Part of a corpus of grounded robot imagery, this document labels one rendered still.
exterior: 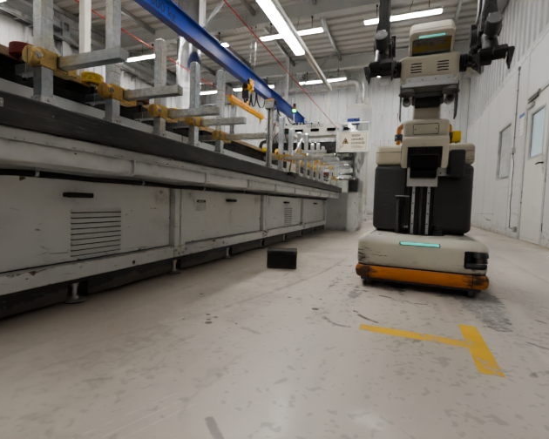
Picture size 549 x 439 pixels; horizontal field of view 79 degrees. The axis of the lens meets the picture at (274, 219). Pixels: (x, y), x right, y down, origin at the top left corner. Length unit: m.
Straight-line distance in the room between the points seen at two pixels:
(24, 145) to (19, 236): 0.39
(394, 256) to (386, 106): 10.62
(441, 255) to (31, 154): 1.72
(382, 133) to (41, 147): 11.34
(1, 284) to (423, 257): 1.74
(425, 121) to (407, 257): 0.71
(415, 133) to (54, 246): 1.74
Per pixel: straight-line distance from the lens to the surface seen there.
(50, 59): 1.27
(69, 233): 1.57
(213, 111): 1.47
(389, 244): 1.85
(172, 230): 2.00
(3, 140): 1.18
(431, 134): 1.95
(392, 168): 2.18
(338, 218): 5.70
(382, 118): 12.17
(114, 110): 1.40
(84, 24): 2.74
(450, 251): 1.86
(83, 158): 1.32
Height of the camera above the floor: 0.44
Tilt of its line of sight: 3 degrees down
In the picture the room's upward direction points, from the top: 2 degrees clockwise
